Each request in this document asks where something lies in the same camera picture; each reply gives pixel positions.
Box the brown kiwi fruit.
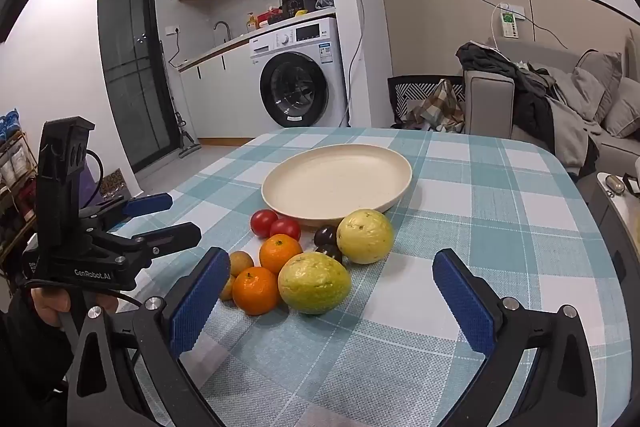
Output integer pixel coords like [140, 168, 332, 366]
[229, 251, 255, 278]

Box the person's left forearm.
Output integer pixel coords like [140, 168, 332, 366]
[0, 292, 76, 427]

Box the plaid cloth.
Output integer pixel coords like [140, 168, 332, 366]
[402, 79, 466, 135]

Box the metal storage rack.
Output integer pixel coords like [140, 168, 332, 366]
[0, 109, 38, 268]

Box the grey pillow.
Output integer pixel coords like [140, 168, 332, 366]
[602, 77, 640, 138]
[572, 50, 623, 122]

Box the patterned cardboard box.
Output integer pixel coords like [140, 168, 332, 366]
[100, 168, 137, 202]

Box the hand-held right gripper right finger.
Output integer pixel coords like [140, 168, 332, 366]
[430, 248, 598, 427]

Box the cream round plate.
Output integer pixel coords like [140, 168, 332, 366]
[261, 143, 413, 228]

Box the hanging grey cable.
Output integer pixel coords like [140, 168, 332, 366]
[342, 0, 366, 128]

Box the white washing machine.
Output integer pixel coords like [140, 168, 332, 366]
[249, 17, 349, 128]

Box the grey garment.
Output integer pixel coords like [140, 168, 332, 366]
[520, 64, 608, 178]

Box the white kitchen counter cabinet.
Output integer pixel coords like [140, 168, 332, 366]
[177, 7, 337, 140]

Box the teal checked tablecloth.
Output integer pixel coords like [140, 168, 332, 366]
[65, 127, 628, 427]

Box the white green wall unit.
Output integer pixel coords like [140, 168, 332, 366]
[500, 3, 525, 40]

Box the white cable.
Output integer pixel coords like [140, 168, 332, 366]
[491, 4, 506, 52]

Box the person's left hand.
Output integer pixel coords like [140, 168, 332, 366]
[30, 287, 71, 327]

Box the black glass door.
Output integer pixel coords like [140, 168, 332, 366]
[97, 0, 181, 175]

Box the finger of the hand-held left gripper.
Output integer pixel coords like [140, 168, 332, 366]
[100, 193, 174, 228]
[115, 222, 202, 258]

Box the grey sofa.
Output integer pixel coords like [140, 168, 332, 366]
[462, 39, 640, 188]

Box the black rice cooker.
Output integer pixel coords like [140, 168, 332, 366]
[281, 0, 319, 18]

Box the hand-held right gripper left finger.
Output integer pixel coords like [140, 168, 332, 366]
[66, 247, 232, 427]

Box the yellow-green guava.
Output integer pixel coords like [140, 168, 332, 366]
[336, 209, 395, 265]
[277, 252, 352, 315]

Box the orange mandarin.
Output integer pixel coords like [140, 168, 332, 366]
[259, 234, 304, 275]
[232, 266, 280, 316]

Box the red tomato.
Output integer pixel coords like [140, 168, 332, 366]
[269, 218, 302, 243]
[250, 209, 279, 239]

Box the black jacket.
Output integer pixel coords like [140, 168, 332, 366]
[456, 42, 558, 168]

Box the white side table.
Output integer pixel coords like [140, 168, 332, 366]
[575, 172, 640, 278]

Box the dark purple plum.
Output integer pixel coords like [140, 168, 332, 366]
[313, 225, 338, 248]
[316, 244, 344, 264]

